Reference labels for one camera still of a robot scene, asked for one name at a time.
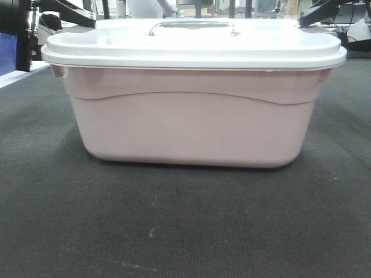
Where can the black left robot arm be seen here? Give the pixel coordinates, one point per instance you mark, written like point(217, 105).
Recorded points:
point(18, 18)

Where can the pink plastic storage bin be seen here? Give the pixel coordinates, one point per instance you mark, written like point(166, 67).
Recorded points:
point(213, 118)

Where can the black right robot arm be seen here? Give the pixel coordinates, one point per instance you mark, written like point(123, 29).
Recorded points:
point(334, 12)

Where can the blue crate far left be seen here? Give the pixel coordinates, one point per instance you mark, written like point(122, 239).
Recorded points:
point(8, 52)

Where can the white bin lid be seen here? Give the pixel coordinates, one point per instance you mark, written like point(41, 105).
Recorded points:
point(196, 44)

